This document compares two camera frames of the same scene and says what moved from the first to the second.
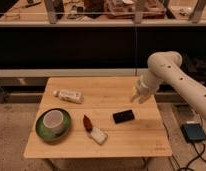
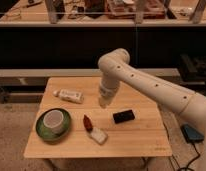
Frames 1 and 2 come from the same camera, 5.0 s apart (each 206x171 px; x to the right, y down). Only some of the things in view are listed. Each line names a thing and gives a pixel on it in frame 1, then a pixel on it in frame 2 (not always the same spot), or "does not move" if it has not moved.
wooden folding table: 95,117 does not move
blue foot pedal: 193,132 does not move
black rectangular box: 122,116 does not move
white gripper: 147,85 -> 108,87
